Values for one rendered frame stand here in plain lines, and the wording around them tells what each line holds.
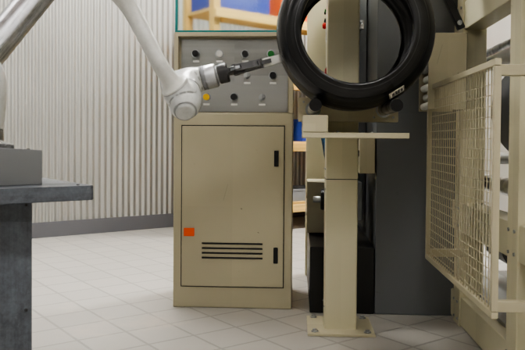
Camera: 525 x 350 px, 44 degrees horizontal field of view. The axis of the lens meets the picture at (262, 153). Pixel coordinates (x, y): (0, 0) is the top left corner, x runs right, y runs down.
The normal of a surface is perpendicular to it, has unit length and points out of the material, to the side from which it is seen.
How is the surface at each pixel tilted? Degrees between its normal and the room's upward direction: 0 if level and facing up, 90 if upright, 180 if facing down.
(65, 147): 90
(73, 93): 90
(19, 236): 90
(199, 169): 90
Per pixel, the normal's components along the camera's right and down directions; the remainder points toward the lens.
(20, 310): 0.59, 0.02
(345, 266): -0.05, 0.02
